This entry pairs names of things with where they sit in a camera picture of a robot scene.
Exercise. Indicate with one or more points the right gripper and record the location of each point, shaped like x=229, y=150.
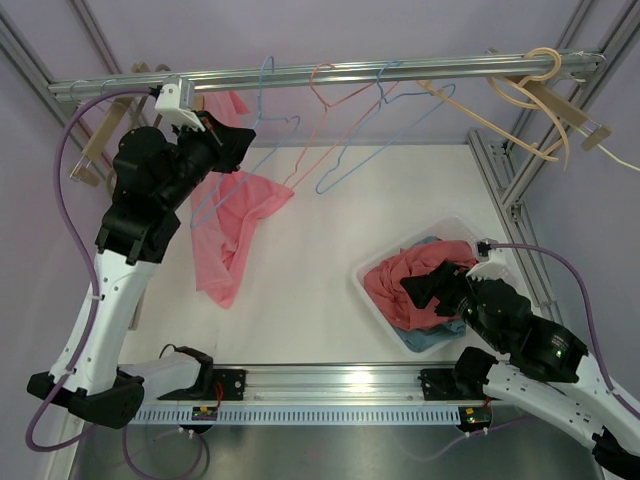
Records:
x=451, y=276

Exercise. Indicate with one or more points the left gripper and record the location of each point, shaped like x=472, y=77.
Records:
x=233, y=142

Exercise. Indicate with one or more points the salmon pink t shirt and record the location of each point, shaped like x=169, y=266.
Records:
x=378, y=286

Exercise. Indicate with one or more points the blue grey t shirt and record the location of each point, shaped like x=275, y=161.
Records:
x=432, y=337

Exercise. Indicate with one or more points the light pink t shirt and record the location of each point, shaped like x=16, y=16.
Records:
x=226, y=210

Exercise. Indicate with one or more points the light blue wire hanger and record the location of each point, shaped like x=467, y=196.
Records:
x=394, y=98

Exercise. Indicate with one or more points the pink wire hanger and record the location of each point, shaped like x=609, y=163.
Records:
x=301, y=168

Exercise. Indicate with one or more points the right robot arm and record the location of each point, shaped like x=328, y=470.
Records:
x=533, y=363

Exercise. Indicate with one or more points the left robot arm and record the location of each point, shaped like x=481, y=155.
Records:
x=154, y=178

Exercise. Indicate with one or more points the thin wooden hanger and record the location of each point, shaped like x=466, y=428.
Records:
x=448, y=99

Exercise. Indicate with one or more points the wooden clip hanger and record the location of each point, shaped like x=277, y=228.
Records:
x=594, y=134

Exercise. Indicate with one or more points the curved wooden hanger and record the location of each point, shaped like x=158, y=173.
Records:
x=512, y=92

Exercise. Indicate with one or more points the white plastic basket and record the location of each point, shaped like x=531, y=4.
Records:
x=449, y=228

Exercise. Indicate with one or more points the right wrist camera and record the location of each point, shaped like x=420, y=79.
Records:
x=492, y=264

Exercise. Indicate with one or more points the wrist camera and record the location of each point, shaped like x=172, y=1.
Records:
x=492, y=264
x=174, y=103

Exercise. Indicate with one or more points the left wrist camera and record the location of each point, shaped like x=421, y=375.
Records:
x=174, y=103

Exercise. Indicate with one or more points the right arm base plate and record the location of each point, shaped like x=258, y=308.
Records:
x=449, y=383

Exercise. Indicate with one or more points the front aluminium rail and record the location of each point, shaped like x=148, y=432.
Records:
x=325, y=382

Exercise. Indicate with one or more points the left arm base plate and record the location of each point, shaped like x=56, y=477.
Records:
x=226, y=384

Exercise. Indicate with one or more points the aluminium hanging rail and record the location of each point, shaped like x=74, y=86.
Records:
x=536, y=64

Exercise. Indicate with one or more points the white slotted cable duct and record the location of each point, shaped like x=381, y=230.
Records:
x=235, y=415

